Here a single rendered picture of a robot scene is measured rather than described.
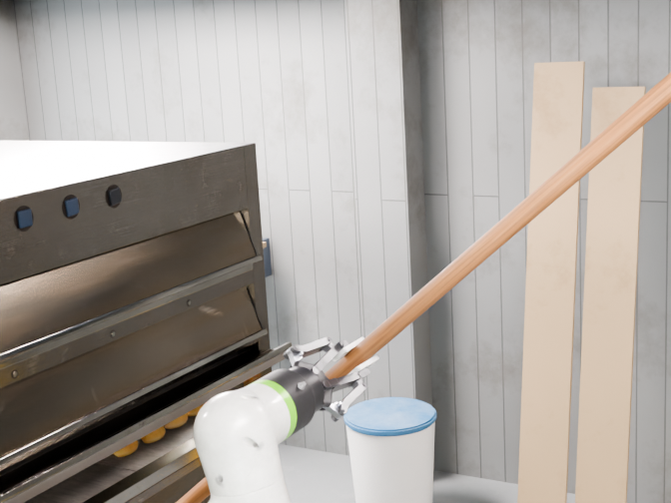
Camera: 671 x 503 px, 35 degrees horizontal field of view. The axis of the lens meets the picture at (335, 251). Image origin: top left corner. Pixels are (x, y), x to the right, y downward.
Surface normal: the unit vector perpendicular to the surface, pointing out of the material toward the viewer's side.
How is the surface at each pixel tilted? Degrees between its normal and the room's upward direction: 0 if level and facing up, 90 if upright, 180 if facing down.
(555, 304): 80
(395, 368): 90
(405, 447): 94
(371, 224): 90
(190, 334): 70
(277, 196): 90
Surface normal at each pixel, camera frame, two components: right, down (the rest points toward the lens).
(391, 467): -0.05, 0.28
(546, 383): -0.49, 0.04
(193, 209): 0.87, 0.06
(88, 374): 0.80, -0.28
